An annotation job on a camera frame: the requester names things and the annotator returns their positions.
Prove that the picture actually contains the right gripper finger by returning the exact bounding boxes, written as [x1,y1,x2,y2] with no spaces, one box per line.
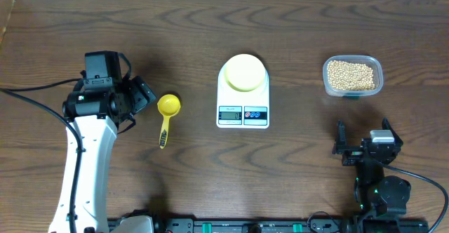
[335,120,347,149]
[382,117,403,145]

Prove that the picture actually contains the yellow measuring scoop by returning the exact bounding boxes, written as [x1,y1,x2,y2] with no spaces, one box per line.
[157,94,181,149]

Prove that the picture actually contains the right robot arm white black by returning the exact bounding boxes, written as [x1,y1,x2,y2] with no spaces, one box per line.
[333,119,411,232]

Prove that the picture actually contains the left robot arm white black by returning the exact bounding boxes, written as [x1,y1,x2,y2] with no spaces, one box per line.
[48,51,156,232]

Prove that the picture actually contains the white digital kitchen scale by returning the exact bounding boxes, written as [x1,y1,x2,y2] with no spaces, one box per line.
[215,65,270,129]

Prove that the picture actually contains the pale yellow bowl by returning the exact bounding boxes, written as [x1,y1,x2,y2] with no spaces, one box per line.
[224,54,266,92]

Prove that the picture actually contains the soybeans in container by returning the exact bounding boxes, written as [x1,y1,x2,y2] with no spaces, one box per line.
[327,60,375,91]

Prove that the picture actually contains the clear plastic container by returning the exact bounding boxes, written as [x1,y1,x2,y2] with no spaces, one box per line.
[323,55,384,98]

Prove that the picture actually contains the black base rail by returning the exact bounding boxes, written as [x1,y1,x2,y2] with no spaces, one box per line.
[108,211,429,233]

